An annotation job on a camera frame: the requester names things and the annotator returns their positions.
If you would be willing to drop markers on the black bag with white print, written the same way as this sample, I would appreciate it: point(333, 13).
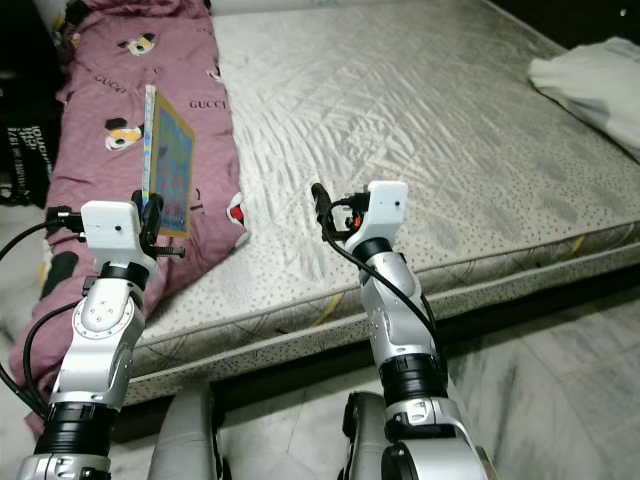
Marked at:
point(25, 150)

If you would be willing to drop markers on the grey robot leg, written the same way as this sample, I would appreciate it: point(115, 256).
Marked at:
point(185, 440)
point(363, 440)

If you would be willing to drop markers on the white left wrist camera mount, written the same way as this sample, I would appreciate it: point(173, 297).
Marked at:
point(108, 225)

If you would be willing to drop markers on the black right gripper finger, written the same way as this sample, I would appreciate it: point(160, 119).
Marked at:
point(320, 205)

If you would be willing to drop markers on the grey robot right leg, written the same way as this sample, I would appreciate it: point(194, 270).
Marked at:
point(363, 440)

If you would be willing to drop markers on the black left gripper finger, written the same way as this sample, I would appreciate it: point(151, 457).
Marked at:
point(150, 220)

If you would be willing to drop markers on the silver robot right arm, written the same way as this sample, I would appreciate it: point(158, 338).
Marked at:
point(400, 320)

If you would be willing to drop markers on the colourful children's book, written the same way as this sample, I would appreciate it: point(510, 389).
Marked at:
point(172, 160)

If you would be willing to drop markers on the mauve cartoon print blanket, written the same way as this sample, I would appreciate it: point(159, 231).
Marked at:
point(100, 120)

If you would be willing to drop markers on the grey quilted mattress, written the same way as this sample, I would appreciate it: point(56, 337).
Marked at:
point(380, 120)

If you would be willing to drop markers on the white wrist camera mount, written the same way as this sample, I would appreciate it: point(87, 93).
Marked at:
point(108, 225)
point(388, 205)

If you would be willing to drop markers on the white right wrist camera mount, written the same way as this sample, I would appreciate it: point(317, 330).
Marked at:
point(388, 205)

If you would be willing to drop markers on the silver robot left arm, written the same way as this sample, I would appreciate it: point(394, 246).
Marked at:
point(105, 330)

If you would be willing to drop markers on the white pillow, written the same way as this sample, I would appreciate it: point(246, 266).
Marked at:
point(595, 90)

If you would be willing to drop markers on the grey robot left leg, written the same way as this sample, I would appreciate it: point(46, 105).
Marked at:
point(185, 440)

